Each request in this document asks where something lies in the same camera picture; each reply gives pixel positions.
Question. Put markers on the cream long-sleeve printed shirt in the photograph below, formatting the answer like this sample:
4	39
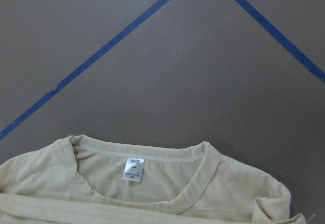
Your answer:
79	179

